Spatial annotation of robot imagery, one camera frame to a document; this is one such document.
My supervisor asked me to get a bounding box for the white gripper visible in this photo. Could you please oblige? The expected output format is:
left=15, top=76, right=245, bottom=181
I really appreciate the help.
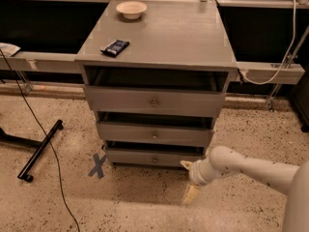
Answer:
left=180, top=159, right=212, bottom=205

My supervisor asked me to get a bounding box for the grey bottom drawer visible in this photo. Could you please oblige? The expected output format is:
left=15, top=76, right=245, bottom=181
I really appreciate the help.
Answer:
left=104, top=141, right=205, bottom=167

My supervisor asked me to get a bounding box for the grey drawer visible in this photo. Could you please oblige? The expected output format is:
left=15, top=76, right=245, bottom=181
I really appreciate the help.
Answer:
left=84, top=68, right=227, bottom=117
left=104, top=141, right=205, bottom=167
left=97, top=112, right=213, bottom=147

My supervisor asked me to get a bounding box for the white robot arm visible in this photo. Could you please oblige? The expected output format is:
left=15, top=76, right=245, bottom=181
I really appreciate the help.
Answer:
left=181, top=146, right=309, bottom=232

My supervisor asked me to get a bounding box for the grey middle drawer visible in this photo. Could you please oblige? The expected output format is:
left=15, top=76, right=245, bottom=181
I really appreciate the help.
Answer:
left=97, top=112, right=213, bottom=147

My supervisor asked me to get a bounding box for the grey drawer cabinet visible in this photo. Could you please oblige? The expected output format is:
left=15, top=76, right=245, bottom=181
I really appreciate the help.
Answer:
left=74, top=0, right=239, bottom=172

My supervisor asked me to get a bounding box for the grey top drawer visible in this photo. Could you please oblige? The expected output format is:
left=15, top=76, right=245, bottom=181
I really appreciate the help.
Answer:
left=84, top=68, right=227, bottom=117

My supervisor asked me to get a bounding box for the blue tape cross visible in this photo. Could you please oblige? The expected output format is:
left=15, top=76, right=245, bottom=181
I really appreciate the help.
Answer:
left=88, top=154, right=106, bottom=179

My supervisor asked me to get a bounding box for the dark cabinet at right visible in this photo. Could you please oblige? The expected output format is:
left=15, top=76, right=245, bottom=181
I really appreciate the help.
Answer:
left=290, top=66, right=309, bottom=132

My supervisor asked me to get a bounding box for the dark blue snack packet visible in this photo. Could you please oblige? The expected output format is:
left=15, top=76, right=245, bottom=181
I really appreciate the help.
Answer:
left=99, top=40, right=130, bottom=57

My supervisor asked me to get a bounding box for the black stand base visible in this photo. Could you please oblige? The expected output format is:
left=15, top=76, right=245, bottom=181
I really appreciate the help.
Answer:
left=0, top=120, right=64, bottom=183

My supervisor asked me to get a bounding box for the white ceramic bowl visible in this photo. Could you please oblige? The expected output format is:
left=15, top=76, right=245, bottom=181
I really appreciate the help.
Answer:
left=116, top=1, right=147, bottom=20

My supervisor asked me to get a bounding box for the white paper sheet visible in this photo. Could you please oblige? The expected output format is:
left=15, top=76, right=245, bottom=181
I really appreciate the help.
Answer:
left=0, top=43, right=20, bottom=57

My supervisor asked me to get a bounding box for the grey metal rail frame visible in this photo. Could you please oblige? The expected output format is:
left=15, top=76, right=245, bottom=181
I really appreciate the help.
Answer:
left=0, top=0, right=309, bottom=111

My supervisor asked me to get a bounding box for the black floor cable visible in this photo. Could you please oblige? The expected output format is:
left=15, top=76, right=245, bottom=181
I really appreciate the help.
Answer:
left=0, top=48, right=81, bottom=232

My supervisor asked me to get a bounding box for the white cable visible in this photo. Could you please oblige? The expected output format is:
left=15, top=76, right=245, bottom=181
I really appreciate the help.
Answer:
left=239, top=0, right=298, bottom=86

